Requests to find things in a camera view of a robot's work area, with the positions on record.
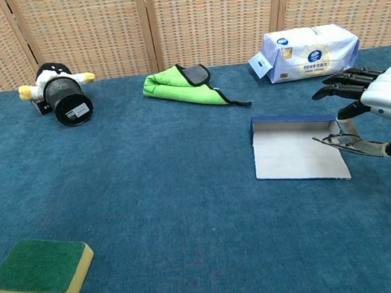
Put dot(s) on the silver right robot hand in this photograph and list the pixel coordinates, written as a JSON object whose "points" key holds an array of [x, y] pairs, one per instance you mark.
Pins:
{"points": [[388, 96]]}

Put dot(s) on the thin frame eyeglasses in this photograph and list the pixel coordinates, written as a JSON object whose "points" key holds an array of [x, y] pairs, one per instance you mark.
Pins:
{"points": [[342, 138]]}

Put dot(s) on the white tissue pack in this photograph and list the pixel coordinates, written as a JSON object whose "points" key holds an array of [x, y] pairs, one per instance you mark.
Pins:
{"points": [[311, 52]]}

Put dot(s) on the green microfiber cloth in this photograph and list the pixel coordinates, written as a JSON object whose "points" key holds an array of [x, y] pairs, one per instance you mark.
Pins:
{"points": [[176, 89]]}

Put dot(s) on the blue felt table cover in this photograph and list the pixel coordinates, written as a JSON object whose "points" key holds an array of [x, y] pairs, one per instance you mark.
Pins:
{"points": [[185, 189]]}

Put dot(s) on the black mesh pen holder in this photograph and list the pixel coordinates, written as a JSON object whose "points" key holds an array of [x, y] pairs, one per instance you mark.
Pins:
{"points": [[70, 103]]}

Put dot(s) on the penguin plush toy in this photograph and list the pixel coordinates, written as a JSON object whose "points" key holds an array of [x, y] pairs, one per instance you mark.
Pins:
{"points": [[48, 74]]}

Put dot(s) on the small black box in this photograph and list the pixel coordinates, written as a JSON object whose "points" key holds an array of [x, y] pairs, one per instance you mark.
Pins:
{"points": [[42, 107]]}

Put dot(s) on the green and yellow sponge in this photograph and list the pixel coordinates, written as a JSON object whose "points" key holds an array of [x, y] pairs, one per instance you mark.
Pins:
{"points": [[37, 265]]}

